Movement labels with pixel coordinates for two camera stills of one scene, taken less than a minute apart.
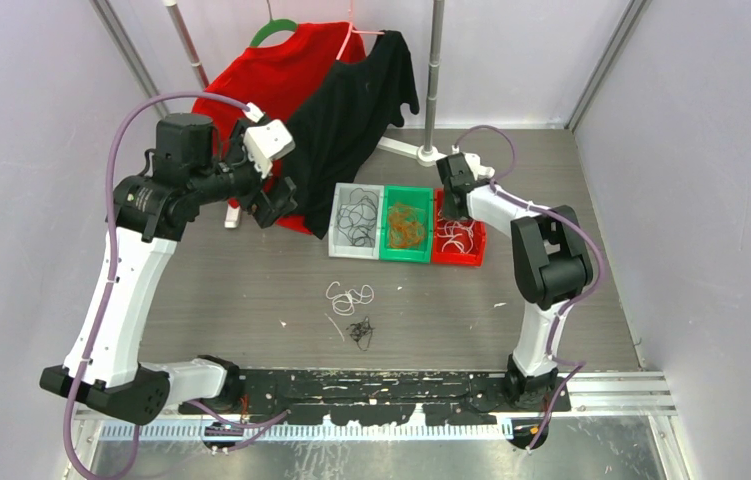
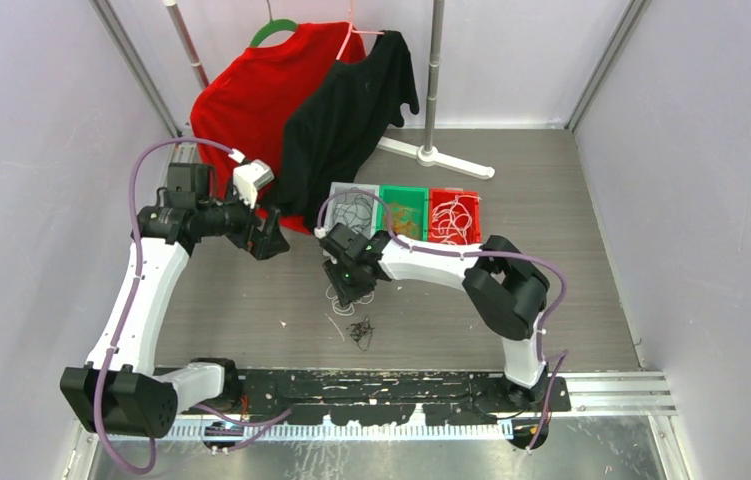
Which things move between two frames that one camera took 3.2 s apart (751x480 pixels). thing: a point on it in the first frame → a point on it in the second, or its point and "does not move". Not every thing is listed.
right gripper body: x=446 y=211 → x=349 y=283
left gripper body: x=263 y=208 → x=257 y=239
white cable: x=343 y=304 does not move
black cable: x=361 y=332 does not move
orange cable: x=406 y=226 does not move
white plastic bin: x=355 y=221 does not move
